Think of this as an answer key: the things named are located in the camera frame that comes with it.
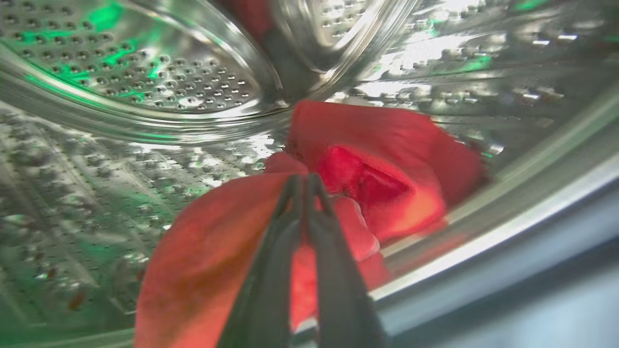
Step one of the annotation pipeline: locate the grey washing machine door gasket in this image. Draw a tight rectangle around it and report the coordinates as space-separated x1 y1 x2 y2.
372 191 619 348

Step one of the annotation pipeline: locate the red garment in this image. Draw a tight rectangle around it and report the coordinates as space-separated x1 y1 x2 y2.
133 100 488 348

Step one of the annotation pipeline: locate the stainless steel washing machine drum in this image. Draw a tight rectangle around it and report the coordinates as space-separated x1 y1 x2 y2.
0 0 619 348

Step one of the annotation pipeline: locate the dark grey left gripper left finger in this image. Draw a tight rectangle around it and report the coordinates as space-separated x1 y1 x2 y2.
216 174 304 348

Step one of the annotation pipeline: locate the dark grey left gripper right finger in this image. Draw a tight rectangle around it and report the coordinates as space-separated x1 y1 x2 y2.
305 174 387 348

